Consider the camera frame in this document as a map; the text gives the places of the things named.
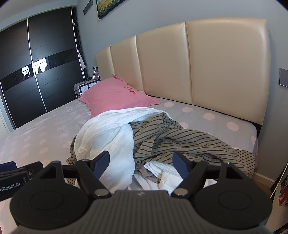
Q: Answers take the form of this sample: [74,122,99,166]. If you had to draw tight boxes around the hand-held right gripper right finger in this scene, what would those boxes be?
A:
[171,151,246,199]

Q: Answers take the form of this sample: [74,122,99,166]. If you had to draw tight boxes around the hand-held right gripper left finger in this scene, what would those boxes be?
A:
[39,150,112,199]

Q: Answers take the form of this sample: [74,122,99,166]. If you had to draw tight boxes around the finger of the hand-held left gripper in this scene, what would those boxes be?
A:
[0,161,17,173]

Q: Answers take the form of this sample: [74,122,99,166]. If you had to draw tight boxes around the white crinkled top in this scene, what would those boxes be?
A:
[133,161,184,190]

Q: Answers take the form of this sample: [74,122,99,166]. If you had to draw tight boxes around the tan striped garment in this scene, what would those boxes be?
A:
[66,112,256,186]

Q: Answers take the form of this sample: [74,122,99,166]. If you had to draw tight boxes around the white crinkled pants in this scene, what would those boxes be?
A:
[74,107,163,190]

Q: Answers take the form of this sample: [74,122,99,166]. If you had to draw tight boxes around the bed with polka dot sheet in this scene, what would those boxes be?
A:
[0,96,259,204]

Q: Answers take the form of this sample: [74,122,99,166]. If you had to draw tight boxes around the pink pillow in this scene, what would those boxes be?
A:
[79,74,161,118]

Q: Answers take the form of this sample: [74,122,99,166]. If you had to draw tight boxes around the white nightstand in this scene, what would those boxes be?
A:
[74,79,101,99]

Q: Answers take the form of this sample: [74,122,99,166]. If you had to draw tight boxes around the cream padded headboard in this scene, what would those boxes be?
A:
[96,18,270,125]

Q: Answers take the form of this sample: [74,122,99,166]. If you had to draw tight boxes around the dark sliding door wardrobe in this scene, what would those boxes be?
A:
[0,6,87,130]

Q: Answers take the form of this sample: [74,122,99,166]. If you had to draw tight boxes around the framed wall painting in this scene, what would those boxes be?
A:
[96,0,126,20]

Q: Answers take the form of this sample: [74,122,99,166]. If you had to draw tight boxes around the dark wall bar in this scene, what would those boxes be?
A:
[82,0,93,15]

